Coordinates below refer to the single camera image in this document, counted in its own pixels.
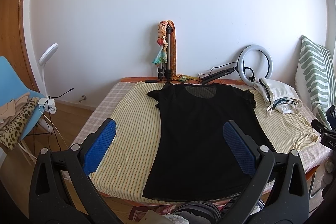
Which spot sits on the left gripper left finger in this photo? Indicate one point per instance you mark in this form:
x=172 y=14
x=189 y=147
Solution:
x=61 y=190

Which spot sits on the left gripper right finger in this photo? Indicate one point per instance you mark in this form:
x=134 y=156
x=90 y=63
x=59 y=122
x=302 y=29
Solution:
x=277 y=191

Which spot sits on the black t-shirt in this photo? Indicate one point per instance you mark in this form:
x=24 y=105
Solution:
x=193 y=161

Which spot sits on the beige clothes on chair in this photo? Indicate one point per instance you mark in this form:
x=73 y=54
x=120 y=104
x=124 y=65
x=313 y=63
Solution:
x=11 y=109

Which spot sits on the green white striped pillow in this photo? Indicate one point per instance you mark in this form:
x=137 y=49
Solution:
x=315 y=79

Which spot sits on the yellow striped blanket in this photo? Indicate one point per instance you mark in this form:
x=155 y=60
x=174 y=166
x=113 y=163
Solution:
x=126 y=165

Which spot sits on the leopard print cloth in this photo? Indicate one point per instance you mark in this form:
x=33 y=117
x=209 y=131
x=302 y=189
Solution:
x=11 y=132

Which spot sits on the blue chair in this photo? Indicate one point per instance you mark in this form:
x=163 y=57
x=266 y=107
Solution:
x=11 y=87

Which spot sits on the silver tripod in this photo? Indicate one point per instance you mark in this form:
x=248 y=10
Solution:
x=163 y=58

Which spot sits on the white ring light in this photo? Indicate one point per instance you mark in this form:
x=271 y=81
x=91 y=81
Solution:
x=252 y=62

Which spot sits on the black ring light stand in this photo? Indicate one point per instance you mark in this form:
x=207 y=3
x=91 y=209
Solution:
x=204 y=79

